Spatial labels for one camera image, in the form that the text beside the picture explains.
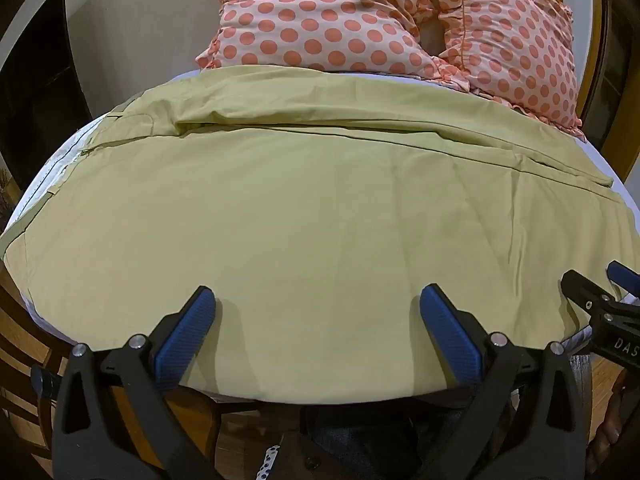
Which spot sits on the person's dark jeans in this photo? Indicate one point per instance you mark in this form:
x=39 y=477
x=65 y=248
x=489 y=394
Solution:
x=365 y=442

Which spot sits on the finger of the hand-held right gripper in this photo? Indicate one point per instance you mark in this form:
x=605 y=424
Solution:
x=622 y=272
x=582 y=287

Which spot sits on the dark wooden cabinet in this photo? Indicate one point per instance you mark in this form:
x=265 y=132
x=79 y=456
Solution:
x=47 y=90

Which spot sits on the olive yellow bed sheet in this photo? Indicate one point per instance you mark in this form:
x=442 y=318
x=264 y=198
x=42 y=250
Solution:
x=310 y=240

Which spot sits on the ruffled polka dot pillow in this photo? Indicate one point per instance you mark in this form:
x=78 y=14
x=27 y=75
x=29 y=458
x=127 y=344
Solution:
x=520 y=45

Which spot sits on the large polka dot pillow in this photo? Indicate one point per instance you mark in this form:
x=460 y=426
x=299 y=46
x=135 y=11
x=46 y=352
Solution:
x=310 y=15

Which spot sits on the yellow wooden headboard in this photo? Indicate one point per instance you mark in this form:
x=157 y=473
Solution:
x=592 y=35

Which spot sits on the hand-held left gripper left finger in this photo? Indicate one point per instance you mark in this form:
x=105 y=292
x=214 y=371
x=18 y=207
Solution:
x=186 y=334

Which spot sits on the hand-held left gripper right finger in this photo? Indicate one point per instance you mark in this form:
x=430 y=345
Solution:
x=450 y=332

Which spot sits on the white dotted cloth strip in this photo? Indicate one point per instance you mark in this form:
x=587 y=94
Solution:
x=269 y=462

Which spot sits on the person's right hand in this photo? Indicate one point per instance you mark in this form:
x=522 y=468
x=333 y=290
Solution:
x=611 y=430

